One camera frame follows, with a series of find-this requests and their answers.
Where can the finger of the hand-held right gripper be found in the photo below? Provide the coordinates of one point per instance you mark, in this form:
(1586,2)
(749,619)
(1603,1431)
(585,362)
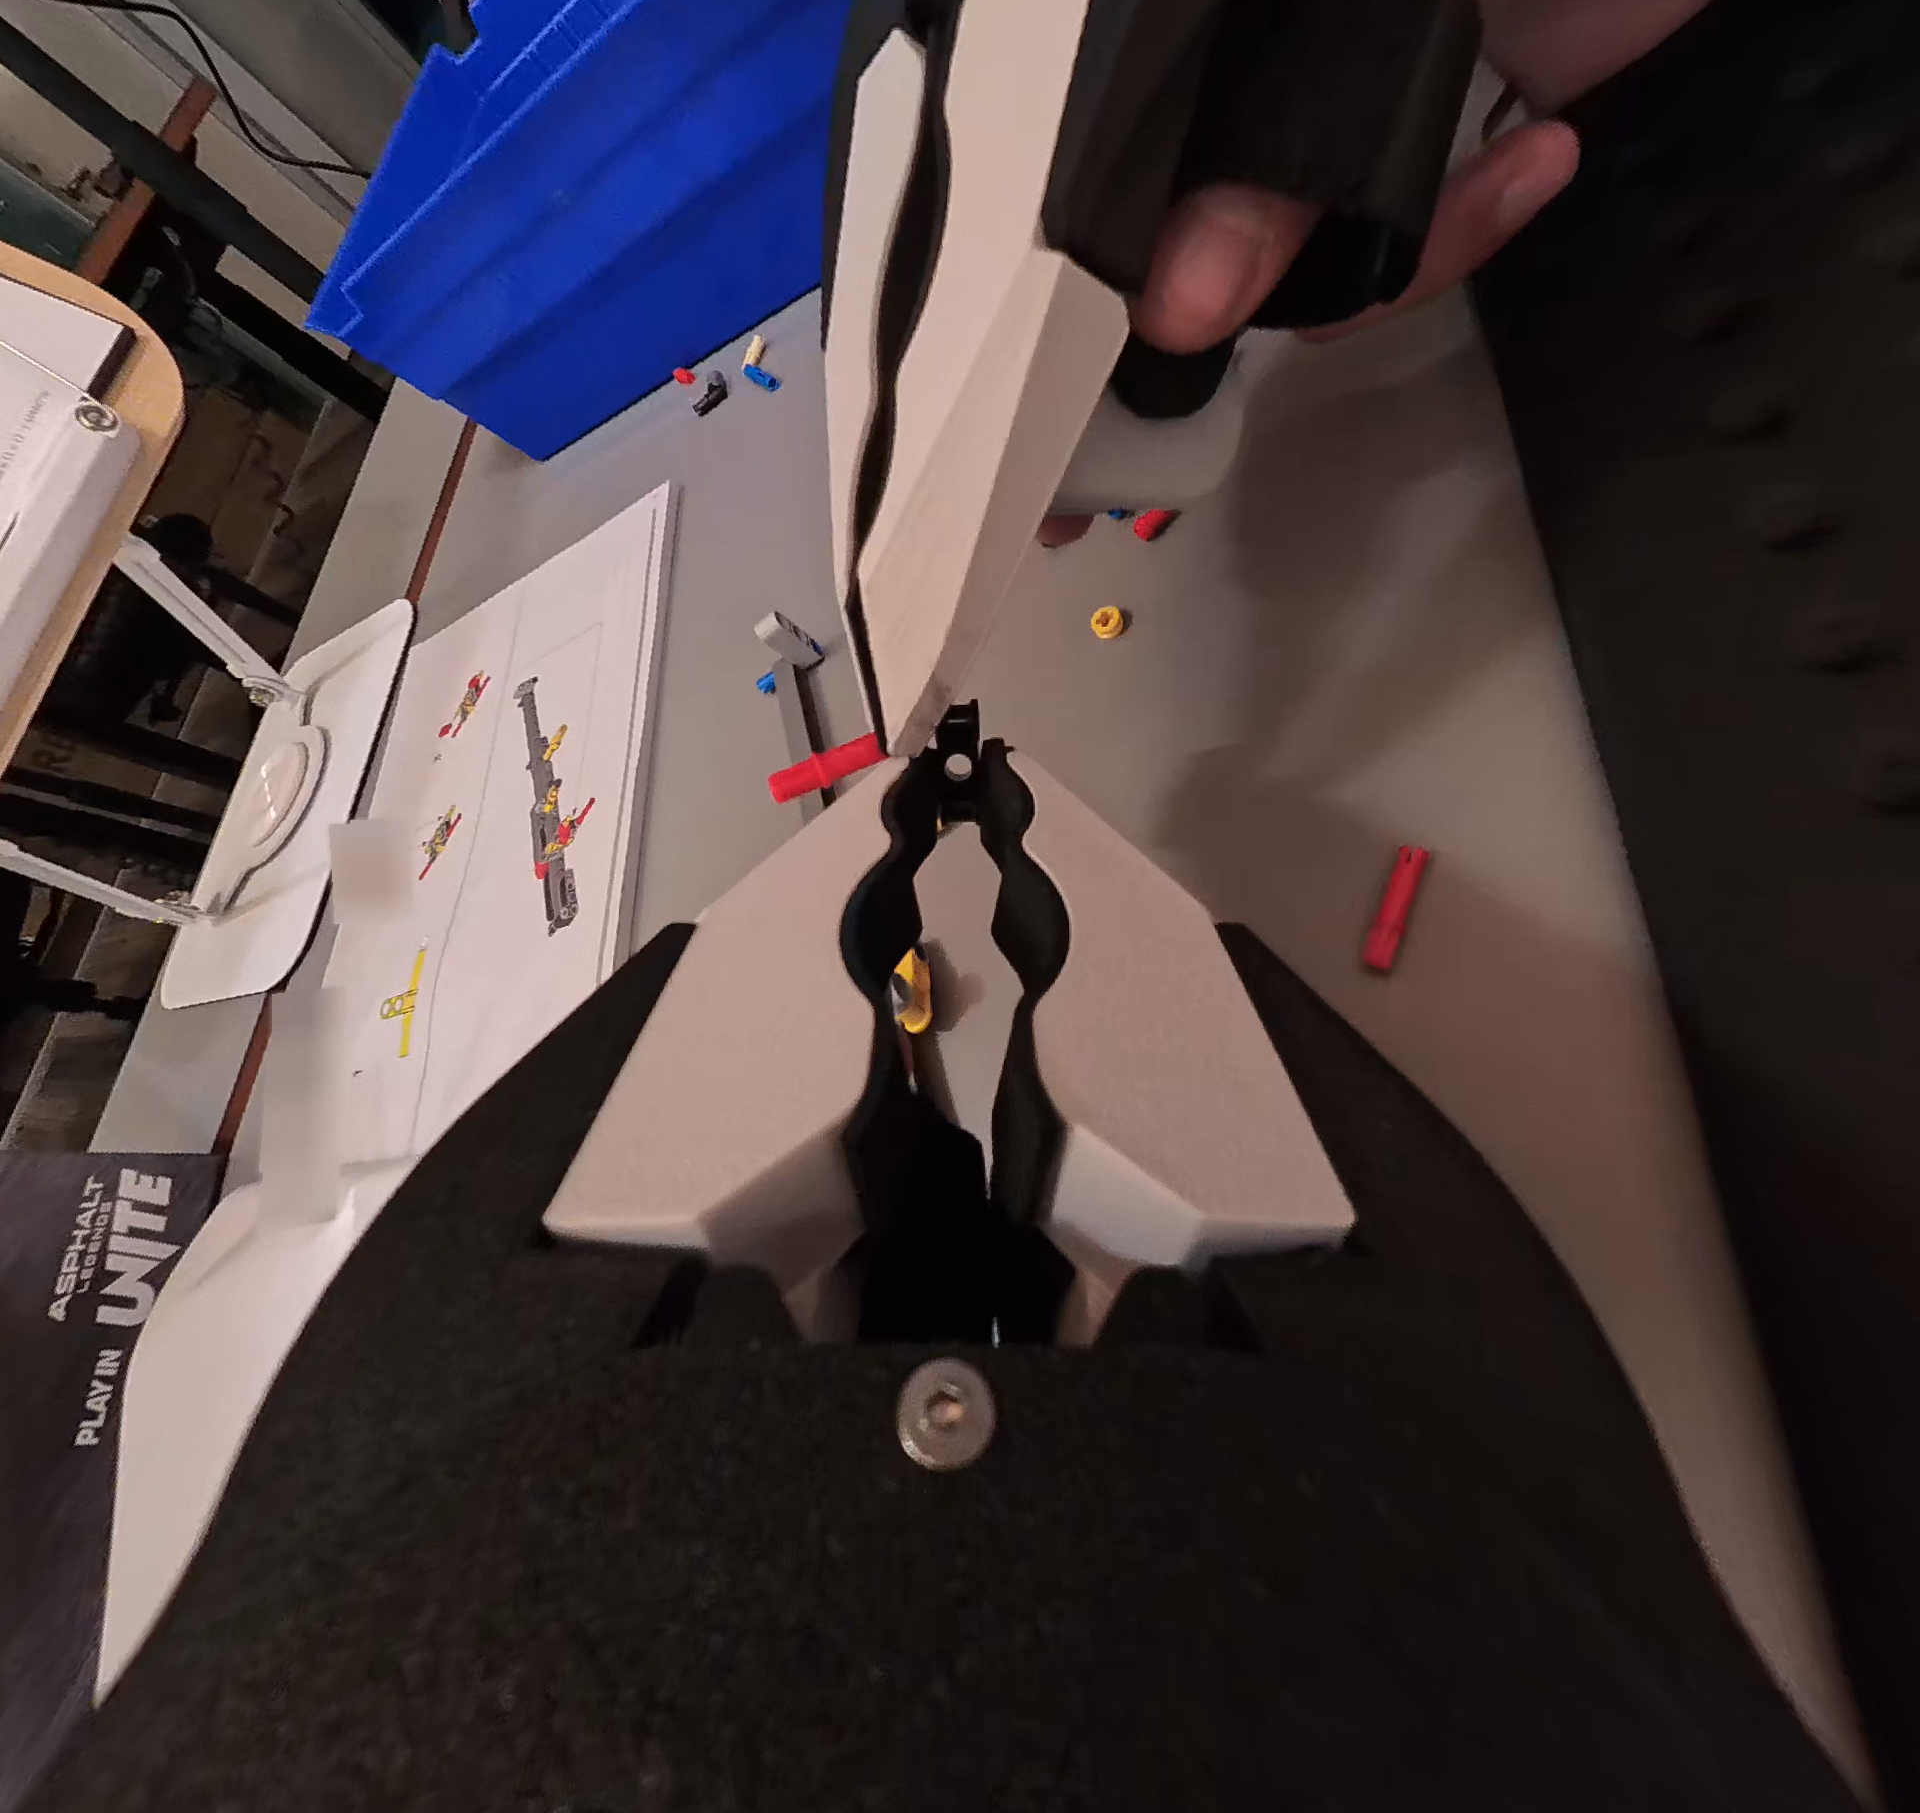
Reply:
(1020,339)
(874,270)

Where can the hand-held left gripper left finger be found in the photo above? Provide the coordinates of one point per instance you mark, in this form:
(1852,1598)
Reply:
(703,1090)

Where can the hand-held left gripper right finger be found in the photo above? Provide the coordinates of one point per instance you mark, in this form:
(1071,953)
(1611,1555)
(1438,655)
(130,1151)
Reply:
(1185,1090)

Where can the pile of colourful lego pins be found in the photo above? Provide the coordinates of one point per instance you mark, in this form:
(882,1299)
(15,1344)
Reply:
(1150,522)

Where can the grey lego beam assembly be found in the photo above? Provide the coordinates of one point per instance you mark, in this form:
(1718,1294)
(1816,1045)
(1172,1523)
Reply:
(790,639)

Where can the white lego instruction booklet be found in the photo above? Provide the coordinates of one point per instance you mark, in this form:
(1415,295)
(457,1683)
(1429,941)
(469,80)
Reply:
(599,676)

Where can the long red lego pin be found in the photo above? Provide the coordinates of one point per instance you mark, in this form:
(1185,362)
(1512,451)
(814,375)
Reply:
(1396,908)

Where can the yellow car lego box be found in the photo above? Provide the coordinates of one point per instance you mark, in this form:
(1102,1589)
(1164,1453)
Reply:
(94,1472)

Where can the blue plastic bin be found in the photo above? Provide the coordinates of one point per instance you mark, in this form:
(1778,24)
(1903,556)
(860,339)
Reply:
(599,194)

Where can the white document stand wooden board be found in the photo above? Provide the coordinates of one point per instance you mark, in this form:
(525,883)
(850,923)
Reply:
(284,797)

